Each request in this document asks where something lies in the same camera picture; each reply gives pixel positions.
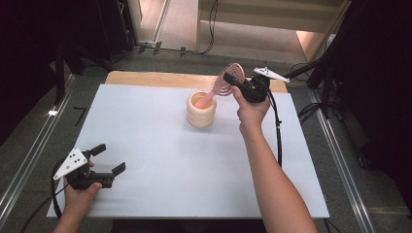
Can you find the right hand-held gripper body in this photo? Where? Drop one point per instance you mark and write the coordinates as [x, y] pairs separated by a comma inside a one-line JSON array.
[[256, 90]]

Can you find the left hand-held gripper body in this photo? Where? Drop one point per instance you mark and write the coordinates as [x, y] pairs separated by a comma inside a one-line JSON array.
[[71, 163]]

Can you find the pink hairbrush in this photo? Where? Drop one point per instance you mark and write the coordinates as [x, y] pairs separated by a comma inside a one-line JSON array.
[[223, 87]]

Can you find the cream ribbed cup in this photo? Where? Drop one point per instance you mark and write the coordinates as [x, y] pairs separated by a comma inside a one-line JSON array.
[[200, 118]]

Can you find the person's right hand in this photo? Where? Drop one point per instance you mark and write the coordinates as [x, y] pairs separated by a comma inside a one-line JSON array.
[[252, 115]]

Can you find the person's left hand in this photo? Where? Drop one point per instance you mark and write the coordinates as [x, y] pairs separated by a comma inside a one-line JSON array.
[[79, 200]]

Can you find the white table mat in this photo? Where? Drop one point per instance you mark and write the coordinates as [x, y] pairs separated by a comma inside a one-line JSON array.
[[155, 155]]

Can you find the beige wooden shelf unit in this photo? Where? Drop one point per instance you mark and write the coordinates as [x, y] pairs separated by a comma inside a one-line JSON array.
[[259, 16]]

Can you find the black metal stand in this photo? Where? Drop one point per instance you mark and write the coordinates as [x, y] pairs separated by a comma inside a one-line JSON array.
[[325, 84], [60, 74]]

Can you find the black cabinet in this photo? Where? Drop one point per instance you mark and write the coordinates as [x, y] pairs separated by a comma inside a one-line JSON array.
[[116, 26]]

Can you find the metal floor rail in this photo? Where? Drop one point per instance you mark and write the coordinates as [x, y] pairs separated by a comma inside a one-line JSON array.
[[340, 161], [35, 145]]

